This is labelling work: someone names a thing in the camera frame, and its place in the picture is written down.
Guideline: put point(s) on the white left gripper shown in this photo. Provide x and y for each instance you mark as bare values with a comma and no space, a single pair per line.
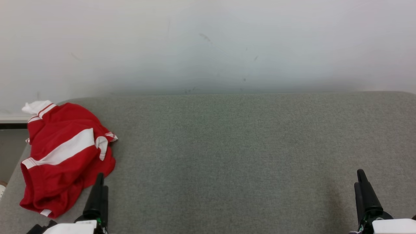
74,228

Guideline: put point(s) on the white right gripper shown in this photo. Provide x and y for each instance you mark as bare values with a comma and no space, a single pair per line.
393,227

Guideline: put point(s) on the red Bulls basketball jersey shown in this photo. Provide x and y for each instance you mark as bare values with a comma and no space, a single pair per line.
66,113

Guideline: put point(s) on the grey fabric sofa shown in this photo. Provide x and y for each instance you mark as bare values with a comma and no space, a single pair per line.
247,156

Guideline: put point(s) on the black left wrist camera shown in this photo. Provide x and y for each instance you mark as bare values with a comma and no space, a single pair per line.
40,228

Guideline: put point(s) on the white and black wall skirting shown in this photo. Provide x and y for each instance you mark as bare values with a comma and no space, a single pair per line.
13,122

